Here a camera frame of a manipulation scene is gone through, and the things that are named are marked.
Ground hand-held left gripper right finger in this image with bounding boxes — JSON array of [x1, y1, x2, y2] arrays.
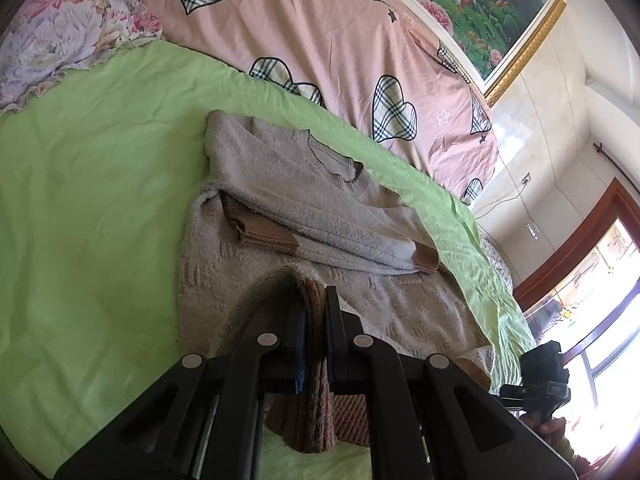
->
[[325, 285, 577, 480]]

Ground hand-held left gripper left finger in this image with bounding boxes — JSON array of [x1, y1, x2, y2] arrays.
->
[[54, 271, 307, 480]]

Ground grey sweater with brown cuffs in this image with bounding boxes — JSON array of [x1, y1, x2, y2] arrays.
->
[[175, 109, 497, 454]]

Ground person's right hand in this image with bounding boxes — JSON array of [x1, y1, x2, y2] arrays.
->
[[530, 412, 571, 453]]

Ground patterned mattress cover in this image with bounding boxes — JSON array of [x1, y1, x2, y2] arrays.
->
[[475, 225, 516, 301]]

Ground dark curtain rod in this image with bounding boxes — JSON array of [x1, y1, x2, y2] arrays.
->
[[593, 142, 640, 192]]

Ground green bed sheet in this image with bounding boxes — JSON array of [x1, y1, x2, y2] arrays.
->
[[0, 40, 537, 480]]

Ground pink quilt with plaid hearts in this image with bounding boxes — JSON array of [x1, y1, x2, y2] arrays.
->
[[134, 0, 500, 204]]

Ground gold framed landscape painting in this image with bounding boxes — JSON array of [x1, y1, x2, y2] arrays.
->
[[350, 0, 568, 107]]

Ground floral ruffled pillow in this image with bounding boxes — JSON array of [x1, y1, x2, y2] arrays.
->
[[0, 0, 164, 114]]

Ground red-brown wooden window frame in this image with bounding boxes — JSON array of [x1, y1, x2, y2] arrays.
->
[[514, 177, 640, 313]]

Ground white cable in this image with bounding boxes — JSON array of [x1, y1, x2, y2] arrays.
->
[[475, 152, 532, 218]]

